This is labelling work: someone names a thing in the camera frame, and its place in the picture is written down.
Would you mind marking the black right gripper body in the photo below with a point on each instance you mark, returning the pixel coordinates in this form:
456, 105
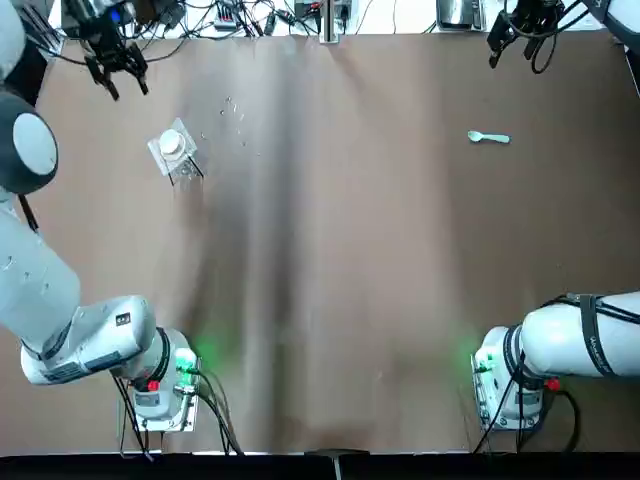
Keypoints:
530, 9

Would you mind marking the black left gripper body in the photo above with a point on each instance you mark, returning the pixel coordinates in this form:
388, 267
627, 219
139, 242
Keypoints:
97, 25

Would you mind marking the small pale green spoon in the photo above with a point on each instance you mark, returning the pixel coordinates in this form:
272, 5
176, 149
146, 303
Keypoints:
487, 137

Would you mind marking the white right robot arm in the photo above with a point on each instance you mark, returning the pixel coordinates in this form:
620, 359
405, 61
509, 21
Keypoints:
555, 340

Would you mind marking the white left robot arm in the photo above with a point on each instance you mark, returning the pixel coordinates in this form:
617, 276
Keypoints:
45, 280

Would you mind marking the grey USB hub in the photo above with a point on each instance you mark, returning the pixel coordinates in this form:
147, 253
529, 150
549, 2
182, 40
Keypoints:
225, 17

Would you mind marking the aluminium profile post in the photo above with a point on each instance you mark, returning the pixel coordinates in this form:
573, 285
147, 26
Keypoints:
331, 20

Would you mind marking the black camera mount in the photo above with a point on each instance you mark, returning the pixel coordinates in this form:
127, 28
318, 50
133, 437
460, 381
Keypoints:
337, 457

